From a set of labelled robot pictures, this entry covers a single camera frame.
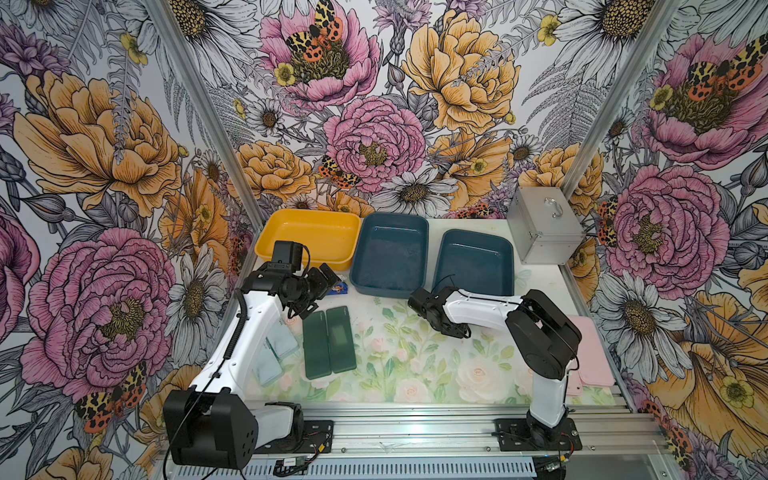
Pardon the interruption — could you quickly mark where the large teal plastic tray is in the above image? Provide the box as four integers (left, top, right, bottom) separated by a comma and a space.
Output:
432, 229, 514, 296

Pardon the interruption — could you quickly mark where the dark green pencil case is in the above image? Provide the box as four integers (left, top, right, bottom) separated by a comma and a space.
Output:
326, 306, 357, 374
303, 311, 332, 380

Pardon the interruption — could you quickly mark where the silver metal case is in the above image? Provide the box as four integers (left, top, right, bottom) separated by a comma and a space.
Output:
507, 186, 585, 265

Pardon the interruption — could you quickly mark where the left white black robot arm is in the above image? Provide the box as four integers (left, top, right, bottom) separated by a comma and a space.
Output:
163, 241, 340, 471

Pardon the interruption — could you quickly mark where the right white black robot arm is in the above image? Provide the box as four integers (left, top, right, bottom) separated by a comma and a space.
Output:
408, 286, 582, 433

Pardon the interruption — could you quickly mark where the inner light blue pencil case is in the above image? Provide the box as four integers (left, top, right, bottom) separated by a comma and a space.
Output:
266, 322, 299, 362

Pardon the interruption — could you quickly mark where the light blue pencil case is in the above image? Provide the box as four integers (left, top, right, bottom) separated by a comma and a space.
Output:
252, 350, 283, 387
266, 322, 299, 362

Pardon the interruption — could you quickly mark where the outer light blue pencil case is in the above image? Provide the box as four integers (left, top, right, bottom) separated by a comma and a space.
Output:
252, 350, 283, 387

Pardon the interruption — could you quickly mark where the left pink pencil case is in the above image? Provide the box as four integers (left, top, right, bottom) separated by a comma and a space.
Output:
566, 370, 583, 397

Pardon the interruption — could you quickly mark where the pink pencil case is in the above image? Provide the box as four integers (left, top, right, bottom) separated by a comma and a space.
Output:
570, 316, 614, 387
566, 370, 583, 397

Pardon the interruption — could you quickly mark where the right pink pencil case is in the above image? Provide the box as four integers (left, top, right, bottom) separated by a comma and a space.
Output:
570, 316, 614, 387

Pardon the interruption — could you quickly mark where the blue white gauze bandage pack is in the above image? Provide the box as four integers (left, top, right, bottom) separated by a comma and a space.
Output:
328, 281, 348, 295

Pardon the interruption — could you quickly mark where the small teal plastic tray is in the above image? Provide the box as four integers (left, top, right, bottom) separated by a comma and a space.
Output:
349, 213, 429, 299

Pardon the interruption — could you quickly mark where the yellow plastic tray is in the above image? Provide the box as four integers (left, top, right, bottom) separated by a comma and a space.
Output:
255, 209, 362, 271

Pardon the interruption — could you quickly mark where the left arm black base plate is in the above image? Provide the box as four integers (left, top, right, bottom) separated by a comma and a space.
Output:
254, 420, 335, 455

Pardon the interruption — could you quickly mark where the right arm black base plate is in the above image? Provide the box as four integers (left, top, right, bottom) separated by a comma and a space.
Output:
493, 415, 583, 454

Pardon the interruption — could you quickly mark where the white slotted cable duct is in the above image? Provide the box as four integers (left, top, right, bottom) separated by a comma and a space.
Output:
239, 457, 538, 480

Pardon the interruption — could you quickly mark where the aluminium front rail frame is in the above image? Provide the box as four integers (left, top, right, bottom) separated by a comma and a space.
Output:
155, 400, 667, 462

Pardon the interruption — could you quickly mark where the left aluminium corner post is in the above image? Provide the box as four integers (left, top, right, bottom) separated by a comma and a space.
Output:
147, 1, 264, 234

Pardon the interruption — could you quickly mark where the aluminium corner post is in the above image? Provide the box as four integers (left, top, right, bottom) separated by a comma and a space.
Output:
147, 1, 264, 234
561, 0, 681, 199

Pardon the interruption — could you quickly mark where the right aluminium corner post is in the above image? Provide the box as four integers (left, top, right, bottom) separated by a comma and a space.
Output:
561, 0, 681, 199

